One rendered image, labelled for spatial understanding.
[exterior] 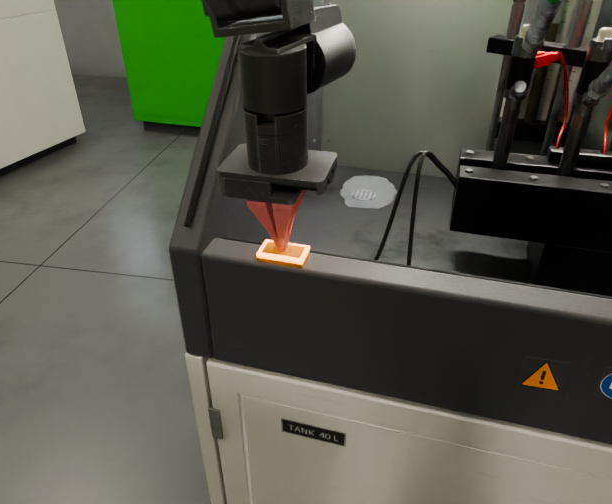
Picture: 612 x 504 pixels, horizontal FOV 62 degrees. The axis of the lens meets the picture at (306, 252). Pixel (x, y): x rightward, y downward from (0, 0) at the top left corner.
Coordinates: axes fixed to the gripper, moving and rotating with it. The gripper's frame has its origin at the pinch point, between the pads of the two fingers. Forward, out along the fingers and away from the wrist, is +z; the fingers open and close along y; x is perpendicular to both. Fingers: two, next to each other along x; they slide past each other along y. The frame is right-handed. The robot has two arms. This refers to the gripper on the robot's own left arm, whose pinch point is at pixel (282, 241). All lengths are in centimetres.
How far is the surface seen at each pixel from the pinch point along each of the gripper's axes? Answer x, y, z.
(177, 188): -180, 123, 102
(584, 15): -39, -31, -16
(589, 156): -26.3, -33.2, -1.3
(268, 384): 2.9, 1.9, 19.6
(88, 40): -378, 308, 76
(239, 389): 3.0, 5.9, 21.7
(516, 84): -21.0, -21.9, -11.4
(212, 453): 3.5, 11.4, 36.8
